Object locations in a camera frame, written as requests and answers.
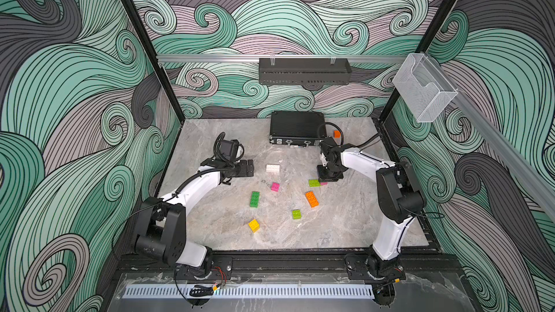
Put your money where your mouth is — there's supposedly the yellow lego brick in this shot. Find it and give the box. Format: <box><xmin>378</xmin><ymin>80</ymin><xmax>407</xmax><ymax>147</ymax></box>
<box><xmin>248</xmin><ymin>219</ymin><xmax>260</xmax><ymax>233</ymax></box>

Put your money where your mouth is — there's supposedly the aluminium wall rail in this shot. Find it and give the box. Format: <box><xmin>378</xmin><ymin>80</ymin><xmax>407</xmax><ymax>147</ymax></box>
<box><xmin>156</xmin><ymin>53</ymin><xmax>408</xmax><ymax>64</ymax></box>
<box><xmin>432</xmin><ymin>59</ymin><xmax>554</xmax><ymax>220</ymax></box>

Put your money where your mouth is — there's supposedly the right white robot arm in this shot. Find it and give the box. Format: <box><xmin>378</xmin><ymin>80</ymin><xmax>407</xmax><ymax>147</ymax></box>
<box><xmin>317</xmin><ymin>144</ymin><xmax>426</xmax><ymax>276</ymax></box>

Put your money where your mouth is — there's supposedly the dark green long lego brick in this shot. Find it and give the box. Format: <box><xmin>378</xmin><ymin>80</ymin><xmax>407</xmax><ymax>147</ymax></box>
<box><xmin>249</xmin><ymin>192</ymin><xmax>260</xmax><ymax>208</ymax></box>

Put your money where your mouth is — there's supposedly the white slotted cable duct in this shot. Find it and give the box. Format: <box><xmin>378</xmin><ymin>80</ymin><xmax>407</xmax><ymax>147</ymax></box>
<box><xmin>122</xmin><ymin>283</ymin><xmax>374</xmax><ymax>300</ymax></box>

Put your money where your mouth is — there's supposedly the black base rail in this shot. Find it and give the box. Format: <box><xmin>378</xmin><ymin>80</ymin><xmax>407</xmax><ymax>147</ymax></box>
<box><xmin>116</xmin><ymin>248</ymin><xmax>460</xmax><ymax>283</ymax></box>

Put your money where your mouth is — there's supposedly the orange long lego brick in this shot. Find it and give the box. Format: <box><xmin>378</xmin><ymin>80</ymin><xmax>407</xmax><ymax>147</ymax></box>
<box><xmin>305</xmin><ymin>191</ymin><xmax>319</xmax><ymax>208</ymax></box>

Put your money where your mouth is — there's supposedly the aluminium wall rail back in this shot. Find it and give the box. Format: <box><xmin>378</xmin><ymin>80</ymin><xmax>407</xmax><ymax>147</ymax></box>
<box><xmin>156</xmin><ymin>53</ymin><xmax>408</xmax><ymax>64</ymax></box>

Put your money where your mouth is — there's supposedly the aluminium wall rail right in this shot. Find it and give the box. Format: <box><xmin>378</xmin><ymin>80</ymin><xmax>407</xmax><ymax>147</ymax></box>
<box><xmin>432</xmin><ymin>59</ymin><xmax>554</xmax><ymax>220</ymax></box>

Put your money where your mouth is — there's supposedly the white lego brick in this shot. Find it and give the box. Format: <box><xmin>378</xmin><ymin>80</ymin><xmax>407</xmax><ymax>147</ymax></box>
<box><xmin>266</xmin><ymin>164</ymin><xmax>280</xmax><ymax>173</ymax></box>

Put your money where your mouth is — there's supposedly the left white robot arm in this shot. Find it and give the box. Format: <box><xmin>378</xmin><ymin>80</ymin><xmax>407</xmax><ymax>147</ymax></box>
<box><xmin>131</xmin><ymin>159</ymin><xmax>254</xmax><ymax>267</ymax></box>

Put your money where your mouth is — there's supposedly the black wall-mounted tray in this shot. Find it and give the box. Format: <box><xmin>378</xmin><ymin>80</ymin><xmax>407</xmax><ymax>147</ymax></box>
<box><xmin>259</xmin><ymin>59</ymin><xmax>352</xmax><ymax>90</ymax></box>

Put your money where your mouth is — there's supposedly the clear plastic wall bin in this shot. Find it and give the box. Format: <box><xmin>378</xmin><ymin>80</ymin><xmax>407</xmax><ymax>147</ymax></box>
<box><xmin>393</xmin><ymin>53</ymin><xmax>458</xmax><ymax>123</ymax></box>

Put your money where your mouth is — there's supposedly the black case on table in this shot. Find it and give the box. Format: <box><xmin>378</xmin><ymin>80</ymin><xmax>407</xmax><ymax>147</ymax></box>
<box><xmin>269</xmin><ymin>111</ymin><xmax>327</xmax><ymax>147</ymax></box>

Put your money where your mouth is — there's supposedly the lime green small lego brick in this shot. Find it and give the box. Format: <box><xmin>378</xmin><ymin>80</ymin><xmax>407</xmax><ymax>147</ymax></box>
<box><xmin>292</xmin><ymin>209</ymin><xmax>302</xmax><ymax>220</ymax></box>

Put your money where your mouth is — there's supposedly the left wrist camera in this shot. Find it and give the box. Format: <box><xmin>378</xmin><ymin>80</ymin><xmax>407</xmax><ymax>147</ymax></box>
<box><xmin>216</xmin><ymin>140</ymin><xmax>244</xmax><ymax>163</ymax></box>

